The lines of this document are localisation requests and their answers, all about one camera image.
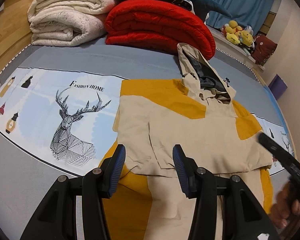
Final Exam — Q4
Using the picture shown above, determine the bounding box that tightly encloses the purple box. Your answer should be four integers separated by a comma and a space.
269, 76, 288, 99

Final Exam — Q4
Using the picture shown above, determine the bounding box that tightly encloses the pinkish white folded blanket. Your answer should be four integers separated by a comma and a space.
30, 12, 108, 47

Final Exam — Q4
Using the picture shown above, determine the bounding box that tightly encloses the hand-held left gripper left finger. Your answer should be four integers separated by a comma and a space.
20, 144, 127, 240

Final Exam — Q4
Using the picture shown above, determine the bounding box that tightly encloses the yellow plush toy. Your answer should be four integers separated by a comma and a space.
226, 32, 240, 44
224, 20, 241, 34
240, 29, 254, 46

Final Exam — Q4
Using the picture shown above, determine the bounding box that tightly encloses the beige and yellow hooded jacket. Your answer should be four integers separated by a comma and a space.
101, 42, 274, 240

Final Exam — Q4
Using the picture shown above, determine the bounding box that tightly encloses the dark red bag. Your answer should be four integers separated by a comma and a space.
251, 35, 278, 65

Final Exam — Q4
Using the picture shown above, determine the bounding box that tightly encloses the teal plush shark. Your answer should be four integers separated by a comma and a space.
175, 0, 233, 22

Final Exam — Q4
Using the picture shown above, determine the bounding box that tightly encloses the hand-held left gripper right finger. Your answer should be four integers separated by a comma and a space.
172, 144, 282, 240

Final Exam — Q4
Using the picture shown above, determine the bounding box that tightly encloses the grey printed bed sheet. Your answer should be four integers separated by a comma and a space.
0, 36, 297, 240

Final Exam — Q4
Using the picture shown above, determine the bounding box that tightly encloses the red folded blanket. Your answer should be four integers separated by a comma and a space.
105, 0, 217, 62

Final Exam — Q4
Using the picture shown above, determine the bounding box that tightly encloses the white window ledge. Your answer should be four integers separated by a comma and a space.
205, 24, 267, 73

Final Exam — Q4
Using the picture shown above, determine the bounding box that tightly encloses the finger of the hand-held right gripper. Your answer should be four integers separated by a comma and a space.
257, 132, 294, 167

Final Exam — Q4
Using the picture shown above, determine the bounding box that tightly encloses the cream folded blanket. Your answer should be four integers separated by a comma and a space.
27, 0, 119, 15

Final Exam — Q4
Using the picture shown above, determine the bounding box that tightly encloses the person's right hand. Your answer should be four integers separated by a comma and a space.
270, 182, 300, 230

